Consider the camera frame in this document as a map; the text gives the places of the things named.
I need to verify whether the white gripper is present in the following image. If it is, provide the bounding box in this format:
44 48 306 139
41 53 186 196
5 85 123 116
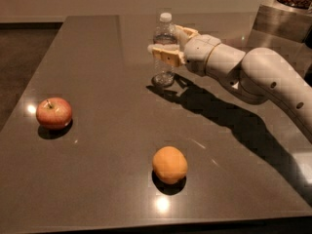
147 24 221 76

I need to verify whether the clear plastic water bottle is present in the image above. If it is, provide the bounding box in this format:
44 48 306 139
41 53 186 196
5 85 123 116
152 12 178 87

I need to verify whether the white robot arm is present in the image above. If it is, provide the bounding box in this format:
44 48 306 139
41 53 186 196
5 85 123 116
147 26 312 142

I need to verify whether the orange fruit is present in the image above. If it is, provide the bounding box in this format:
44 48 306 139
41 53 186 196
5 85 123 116
152 146 188 184

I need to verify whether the red apple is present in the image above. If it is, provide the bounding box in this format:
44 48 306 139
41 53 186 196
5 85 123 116
36 97 72 130

